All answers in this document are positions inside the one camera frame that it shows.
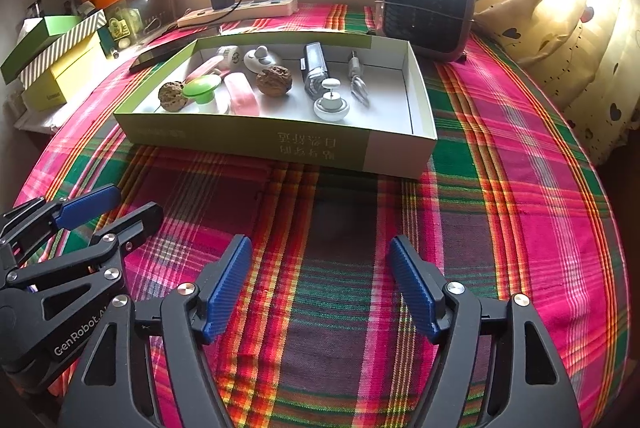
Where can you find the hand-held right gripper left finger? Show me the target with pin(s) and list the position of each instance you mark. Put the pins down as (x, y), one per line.
(227, 288)

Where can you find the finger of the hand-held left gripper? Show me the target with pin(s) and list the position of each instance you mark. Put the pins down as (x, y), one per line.
(85, 205)
(135, 223)

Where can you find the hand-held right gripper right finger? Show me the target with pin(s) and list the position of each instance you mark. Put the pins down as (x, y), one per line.
(415, 288)

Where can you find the brown walnut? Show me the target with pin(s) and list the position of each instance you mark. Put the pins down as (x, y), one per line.
(274, 81)
(172, 96)

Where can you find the green white cardboard box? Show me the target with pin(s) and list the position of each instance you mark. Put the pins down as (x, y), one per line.
(250, 138)

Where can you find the green white mushroom knob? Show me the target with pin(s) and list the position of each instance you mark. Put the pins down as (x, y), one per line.
(202, 87)

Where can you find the pink oblong case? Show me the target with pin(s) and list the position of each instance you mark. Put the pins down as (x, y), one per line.
(241, 93)
(205, 69)

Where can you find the white round ribbed container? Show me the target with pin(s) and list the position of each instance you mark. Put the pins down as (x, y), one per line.
(228, 56)

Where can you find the white round adhesive hook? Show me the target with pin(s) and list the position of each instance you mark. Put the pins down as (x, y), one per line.
(330, 103)

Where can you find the white round panda gadget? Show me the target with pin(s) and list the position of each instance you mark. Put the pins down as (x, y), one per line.
(261, 59)

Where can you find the black handheld device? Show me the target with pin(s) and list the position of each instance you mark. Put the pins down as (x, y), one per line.
(314, 63)

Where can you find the plaid tablecloth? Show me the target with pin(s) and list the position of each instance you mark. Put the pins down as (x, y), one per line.
(325, 258)

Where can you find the white plastic sheet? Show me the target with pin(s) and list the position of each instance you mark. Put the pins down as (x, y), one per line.
(40, 121)

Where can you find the yellow cardboard box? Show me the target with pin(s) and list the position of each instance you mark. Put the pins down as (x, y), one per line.
(65, 78)

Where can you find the black smartphone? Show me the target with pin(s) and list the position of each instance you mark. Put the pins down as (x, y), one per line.
(152, 56)

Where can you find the green yellow tag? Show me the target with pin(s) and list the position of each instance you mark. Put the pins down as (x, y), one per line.
(117, 28)

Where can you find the beige power strip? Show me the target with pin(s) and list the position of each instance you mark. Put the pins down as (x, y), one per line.
(250, 11)

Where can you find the grey black fan heater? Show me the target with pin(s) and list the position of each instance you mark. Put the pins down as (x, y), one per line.
(425, 3)

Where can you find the cream heart print curtain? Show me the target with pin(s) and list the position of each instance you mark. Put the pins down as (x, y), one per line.
(560, 23)

